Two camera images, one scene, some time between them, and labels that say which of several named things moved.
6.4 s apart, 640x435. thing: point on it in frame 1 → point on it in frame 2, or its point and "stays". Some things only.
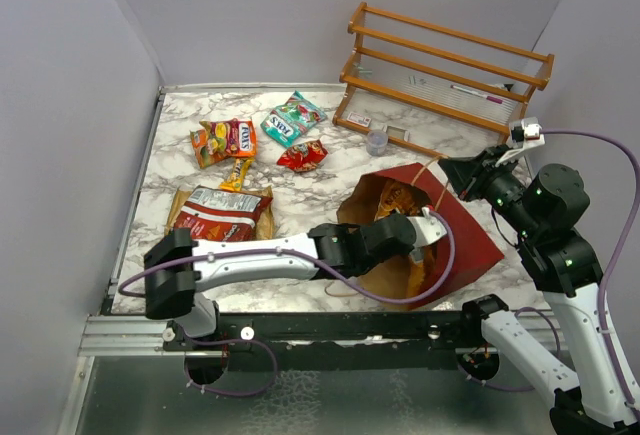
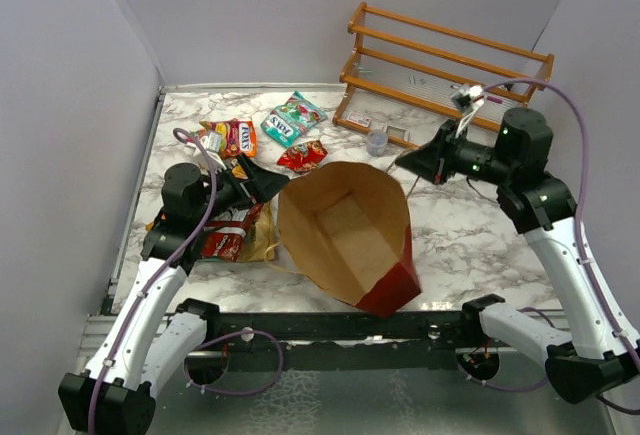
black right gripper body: x=500 y=185 → x=477 y=160
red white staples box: x=359 y=119 stays
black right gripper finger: x=466 y=174 → x=427 y=161
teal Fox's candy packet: x=291 y=120 stays
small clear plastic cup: x=377 y=142 stays
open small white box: x=395 y=131 stays
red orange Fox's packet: x=230 y=138 stays
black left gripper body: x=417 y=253 → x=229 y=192
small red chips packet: x=303 y=157 stays
